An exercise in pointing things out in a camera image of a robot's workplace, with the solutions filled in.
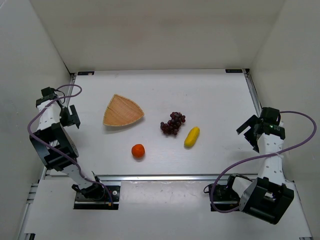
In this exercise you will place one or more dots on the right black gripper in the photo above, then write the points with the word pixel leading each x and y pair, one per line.
pixel 249 128

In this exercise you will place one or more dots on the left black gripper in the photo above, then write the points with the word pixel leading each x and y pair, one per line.
pixel 72 118

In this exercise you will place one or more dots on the orange fake tangerine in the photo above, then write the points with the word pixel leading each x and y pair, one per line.
pixel 138 151

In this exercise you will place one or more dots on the purple fake grape bunch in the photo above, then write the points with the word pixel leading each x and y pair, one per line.
pixel 172 126

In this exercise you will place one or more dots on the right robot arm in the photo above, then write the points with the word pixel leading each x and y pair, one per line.
pixel 267 197

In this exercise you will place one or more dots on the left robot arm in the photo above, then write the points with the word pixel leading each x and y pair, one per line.
pixel 54 146

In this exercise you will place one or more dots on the woven bamboo fruit basket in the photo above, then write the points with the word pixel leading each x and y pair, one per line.
pixel 121 111

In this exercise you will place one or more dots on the yellow fake fruit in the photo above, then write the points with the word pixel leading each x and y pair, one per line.
pixel 192 137

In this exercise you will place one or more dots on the aluminium table frame rail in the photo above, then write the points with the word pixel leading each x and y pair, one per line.
pixel 217 101

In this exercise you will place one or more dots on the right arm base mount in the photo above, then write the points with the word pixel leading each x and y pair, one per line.
pixel 225 199

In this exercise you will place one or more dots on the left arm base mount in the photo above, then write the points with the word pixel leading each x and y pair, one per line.
pixel 96 197

